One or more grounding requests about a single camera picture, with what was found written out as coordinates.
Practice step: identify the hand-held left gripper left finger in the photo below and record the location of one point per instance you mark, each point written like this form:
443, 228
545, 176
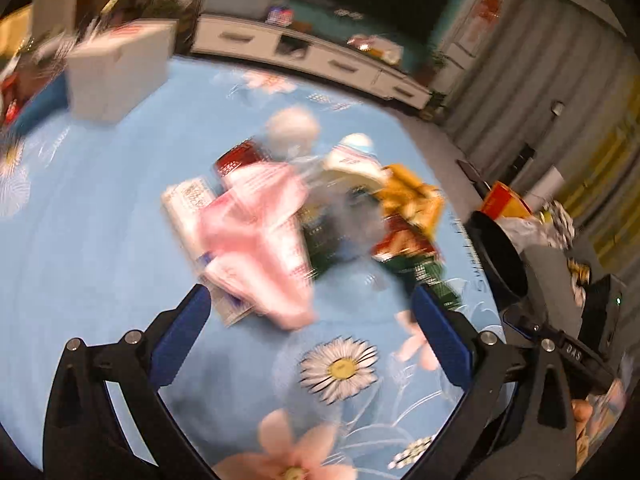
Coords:
182, 330

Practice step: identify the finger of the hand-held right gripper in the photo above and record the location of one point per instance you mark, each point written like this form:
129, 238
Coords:
520, 321

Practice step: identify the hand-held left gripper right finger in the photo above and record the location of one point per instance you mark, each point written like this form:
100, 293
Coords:
440, 332

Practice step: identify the black trash can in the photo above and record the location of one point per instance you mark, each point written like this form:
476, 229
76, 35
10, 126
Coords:
500, 260

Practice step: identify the yellow chip bag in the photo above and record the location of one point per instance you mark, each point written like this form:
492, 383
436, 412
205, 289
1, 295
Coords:
412, 200

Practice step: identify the white tissue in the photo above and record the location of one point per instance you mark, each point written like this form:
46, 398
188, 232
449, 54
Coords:
294, 130

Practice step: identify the person's right hand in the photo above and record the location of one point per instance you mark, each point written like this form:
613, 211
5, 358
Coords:
583, 412

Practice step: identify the grey sofa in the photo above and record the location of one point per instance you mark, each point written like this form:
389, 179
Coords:
550, 285

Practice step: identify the red and green packet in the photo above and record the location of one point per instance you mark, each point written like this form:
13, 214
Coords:
410, 255

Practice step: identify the white plastic bag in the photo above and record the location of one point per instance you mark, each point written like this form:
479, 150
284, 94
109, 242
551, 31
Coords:
522, 232

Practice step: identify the grey and white cloth pile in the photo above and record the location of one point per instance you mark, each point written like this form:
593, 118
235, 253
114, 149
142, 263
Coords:
562, 220

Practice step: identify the red and yellow shopping bag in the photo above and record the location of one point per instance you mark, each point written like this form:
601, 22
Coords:
502, 200

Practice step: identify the pink packet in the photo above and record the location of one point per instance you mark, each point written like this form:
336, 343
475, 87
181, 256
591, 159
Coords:
255, 230

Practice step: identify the white printed packet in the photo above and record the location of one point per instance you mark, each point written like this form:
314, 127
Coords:
185, 205

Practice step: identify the white paper roll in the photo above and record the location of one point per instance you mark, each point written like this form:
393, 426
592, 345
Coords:
546, 185

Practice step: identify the dark green packet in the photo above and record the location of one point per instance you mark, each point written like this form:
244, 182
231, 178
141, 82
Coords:
322, 240

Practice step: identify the black upright vacuum cleaner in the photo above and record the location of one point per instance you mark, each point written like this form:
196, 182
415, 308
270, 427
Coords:
520, 162

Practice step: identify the yellow patterned curtain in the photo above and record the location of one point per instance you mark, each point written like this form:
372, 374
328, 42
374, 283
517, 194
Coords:
610, 185

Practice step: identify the white box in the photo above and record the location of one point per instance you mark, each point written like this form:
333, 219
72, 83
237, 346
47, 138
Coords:
120, 75

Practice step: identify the grey curtain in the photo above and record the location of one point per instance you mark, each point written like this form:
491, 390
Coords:
550, 35

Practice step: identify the white TV cabinet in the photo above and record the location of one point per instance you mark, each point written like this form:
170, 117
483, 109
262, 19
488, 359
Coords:
250, 37

